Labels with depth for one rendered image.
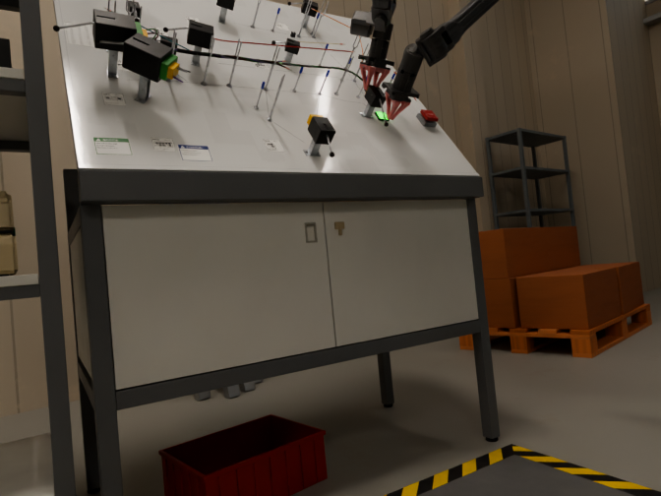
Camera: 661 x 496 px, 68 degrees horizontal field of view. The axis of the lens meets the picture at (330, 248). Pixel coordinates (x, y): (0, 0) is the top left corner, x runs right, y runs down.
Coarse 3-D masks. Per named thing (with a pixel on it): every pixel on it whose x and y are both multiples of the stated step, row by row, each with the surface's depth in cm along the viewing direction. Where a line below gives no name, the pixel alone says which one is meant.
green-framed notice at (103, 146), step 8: (96, 144) 106; (104, 144) 107; (112, 144) 108; (120, 144) 109; (128, 144) 110; (96, 152) 105; (104, 152) 106; (112, 152) 106; (120, 152) 107; (128, 152) 108
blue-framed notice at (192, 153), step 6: (180, 150) 115; (186, 150) 116; (192, 150) 116; (198, 150) 117; (204, 150) 118; (186, 156) 114; (192, 156) 115; (198, 156) 116; (204, 156) 116; (210, 156) 117
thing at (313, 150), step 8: (312, 120) 128; (320, 120) 127; (328, 120) 129; (312, 128) 128; (320, 128) 125; (328, 128) 126; (312, 136) 128; (320, 136) 126; (328, 136) 126; (312, 144) 131; (320, 144) 131; (328, 144) 129; (304, 152) 133; (312, 152) 132
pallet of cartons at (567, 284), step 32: (512, 256) 299; (544, 256) 327; (576, 256) 367; (512, 288) 293; (544, 288) 280; (576, 288) 267; (608, 288) 290; (640, 288) 341; (512, 320) 292; (544, 320) 280; (576, 320) 267; (608, 320) 285; (640, 320) 338; (512, 352) 291; (576, 352) 265
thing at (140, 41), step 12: (132, 36) 113; (144, 36) 115; (132, 48) 111; (144, 48) 112; (156, 48) 114; (168, 48) 115; (132, 60) 113; (144, 60) 112; (156, 60) 112; (144, 72) 114; (156, 72) 114; (144, 84) 119; (144, 96) 122
